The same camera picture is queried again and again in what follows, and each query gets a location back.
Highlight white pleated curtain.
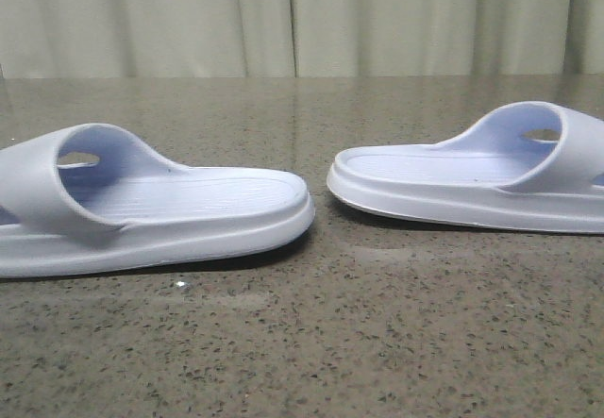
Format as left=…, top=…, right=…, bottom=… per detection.
left=1, top=0, right=603, bottom=78

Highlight light blue slipper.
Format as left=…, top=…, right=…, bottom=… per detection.
left=327, top=101, right=603, bottom=234
left=1, top=124, right=315, bottom=278

